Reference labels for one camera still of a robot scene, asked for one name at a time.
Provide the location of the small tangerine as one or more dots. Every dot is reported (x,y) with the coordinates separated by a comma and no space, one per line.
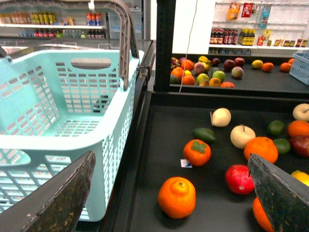
(298,128)

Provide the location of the cream round pear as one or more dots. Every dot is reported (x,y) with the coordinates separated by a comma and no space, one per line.
(241,135)

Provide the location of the black shelf upright post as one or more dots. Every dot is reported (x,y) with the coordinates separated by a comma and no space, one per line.
(164,42)

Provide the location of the red yellow apple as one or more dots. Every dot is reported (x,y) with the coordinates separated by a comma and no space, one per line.
(300,145)

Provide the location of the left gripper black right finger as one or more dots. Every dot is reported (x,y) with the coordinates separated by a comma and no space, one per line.
(284,199)

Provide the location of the grey basket handle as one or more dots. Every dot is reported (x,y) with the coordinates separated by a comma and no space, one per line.
(127,46)

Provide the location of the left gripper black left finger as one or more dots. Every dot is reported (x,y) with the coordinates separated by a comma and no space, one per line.
(55,206)

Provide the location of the white price tag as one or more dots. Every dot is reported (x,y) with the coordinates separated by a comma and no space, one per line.
(185,163)

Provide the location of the mint green shopping basket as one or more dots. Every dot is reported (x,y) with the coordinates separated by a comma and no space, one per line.
(55,105)

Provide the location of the green lime lower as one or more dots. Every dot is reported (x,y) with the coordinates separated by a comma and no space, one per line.
(282,145)

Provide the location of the large bumpy orange centre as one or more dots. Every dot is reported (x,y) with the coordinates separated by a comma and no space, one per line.
(263,147)

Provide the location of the green lime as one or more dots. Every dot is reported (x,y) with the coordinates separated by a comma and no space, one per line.
(282,145)
(275,128)

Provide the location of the dark green avocado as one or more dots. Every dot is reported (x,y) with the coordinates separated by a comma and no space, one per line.
(204,134)

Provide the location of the black front fruit shelf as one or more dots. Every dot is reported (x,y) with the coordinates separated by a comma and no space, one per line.
(162,126)

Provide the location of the bumpy orange front left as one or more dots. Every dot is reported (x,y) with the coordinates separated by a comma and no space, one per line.
(177,197)

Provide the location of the green lime upper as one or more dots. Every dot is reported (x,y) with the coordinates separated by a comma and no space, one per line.
(275,128)

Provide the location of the yellow lemon larger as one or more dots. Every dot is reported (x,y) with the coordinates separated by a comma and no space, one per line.
(301,176)

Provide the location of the small blue plastic basket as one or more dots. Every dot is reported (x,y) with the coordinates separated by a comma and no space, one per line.
(300,67)

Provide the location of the red pomegranate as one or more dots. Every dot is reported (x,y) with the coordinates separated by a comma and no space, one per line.
(238,179)

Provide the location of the orange persimmon green leaf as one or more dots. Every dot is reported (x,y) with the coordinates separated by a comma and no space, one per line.
(197,152)

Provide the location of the cream pear tilted left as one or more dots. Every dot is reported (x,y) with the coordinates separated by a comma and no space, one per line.
(221,117)

